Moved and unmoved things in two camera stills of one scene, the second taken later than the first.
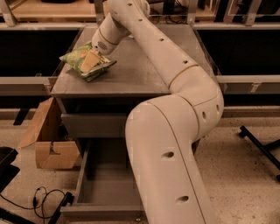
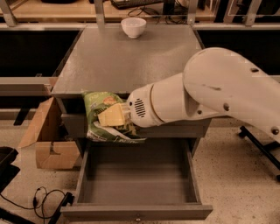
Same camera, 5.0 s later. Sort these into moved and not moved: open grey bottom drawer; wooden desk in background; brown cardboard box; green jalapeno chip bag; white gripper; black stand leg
Moved: white gripper; green jalapeno chip bag
Not moved: brown cardboard box; black stand leg; wooden desk in background; open grey bottom drawer
